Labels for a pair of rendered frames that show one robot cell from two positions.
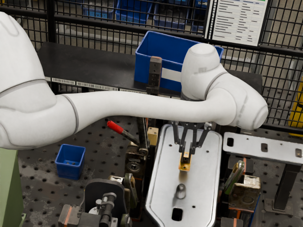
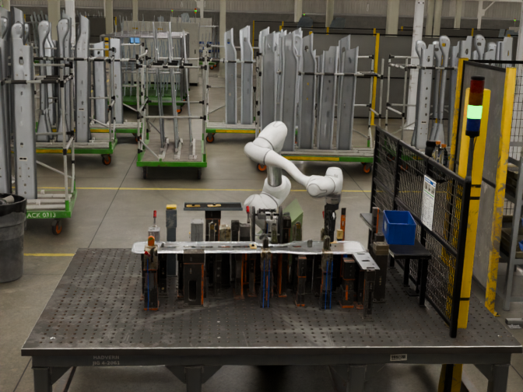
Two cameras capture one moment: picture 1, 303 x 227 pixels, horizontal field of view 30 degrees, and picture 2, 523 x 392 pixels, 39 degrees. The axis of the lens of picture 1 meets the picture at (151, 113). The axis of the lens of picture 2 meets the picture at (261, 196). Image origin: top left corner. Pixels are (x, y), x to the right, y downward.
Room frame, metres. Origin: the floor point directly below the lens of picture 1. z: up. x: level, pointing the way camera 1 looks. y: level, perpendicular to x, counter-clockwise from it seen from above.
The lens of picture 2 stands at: (0.09, -4.17, 2.34)
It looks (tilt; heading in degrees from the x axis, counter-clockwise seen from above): 14 degrees down; 79
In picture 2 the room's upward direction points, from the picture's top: 2 degrees clockwise
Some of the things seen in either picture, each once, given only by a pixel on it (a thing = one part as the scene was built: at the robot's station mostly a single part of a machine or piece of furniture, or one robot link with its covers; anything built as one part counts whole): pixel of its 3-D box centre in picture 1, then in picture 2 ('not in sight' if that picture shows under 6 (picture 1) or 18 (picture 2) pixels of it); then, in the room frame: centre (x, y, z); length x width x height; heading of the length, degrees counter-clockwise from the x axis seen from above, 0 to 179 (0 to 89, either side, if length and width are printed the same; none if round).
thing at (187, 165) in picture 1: (185, 160); not in sight; (1.30, -0.13, 1.03); 0.08 x 0.04 x 0.01; 175
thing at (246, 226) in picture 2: not in sight; (244, 253); (0.83, 0.12, 0.89); 0.13 x 0.11 x 0.38; 85
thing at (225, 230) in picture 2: not in sight; (224, 256); (0.69, 0.09, 0.89); 0.13 x 0.11 x 0.38; 85
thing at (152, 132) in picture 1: (149, 167); (338, 257); (1.39, -0.01, 0.88); 0.04 x 0.04 x 0.36; 85
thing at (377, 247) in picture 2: (222, 142); (379, 272); (1.56, -0.28, 0.88); 0.08 x 0.08 x 0.36; 85
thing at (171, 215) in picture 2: not in sight; (171, 242); (0.38, 0.29, 0.92); 0.08 x 0.08 x 0.44; 85
